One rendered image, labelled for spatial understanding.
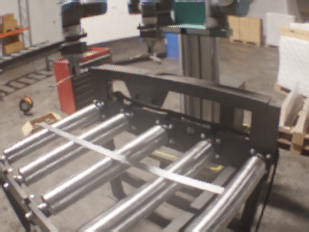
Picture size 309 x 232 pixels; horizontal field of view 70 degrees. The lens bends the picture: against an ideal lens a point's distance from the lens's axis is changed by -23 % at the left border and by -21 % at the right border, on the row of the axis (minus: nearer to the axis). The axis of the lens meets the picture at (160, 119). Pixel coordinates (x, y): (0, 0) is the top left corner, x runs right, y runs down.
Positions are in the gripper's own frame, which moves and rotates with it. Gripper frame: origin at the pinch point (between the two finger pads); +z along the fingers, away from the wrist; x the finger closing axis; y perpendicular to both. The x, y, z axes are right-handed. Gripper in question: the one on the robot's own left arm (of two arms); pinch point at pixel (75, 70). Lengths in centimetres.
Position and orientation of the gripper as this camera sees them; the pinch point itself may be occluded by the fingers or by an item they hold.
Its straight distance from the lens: 121.5
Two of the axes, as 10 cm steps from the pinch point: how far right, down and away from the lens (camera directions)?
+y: -3.7, 4.2, -8.3
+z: 0.6, 9.0, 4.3
